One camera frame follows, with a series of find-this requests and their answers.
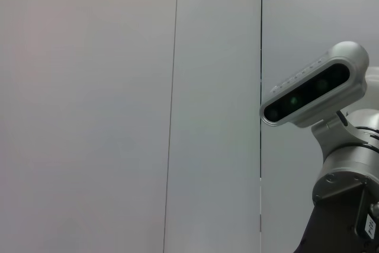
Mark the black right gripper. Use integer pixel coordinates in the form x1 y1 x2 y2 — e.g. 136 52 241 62
291 174 379 253

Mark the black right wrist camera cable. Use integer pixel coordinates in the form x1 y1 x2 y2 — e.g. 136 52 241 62
335 110 349 127

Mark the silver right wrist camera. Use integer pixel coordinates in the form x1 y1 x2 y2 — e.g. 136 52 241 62
259 41 371 129

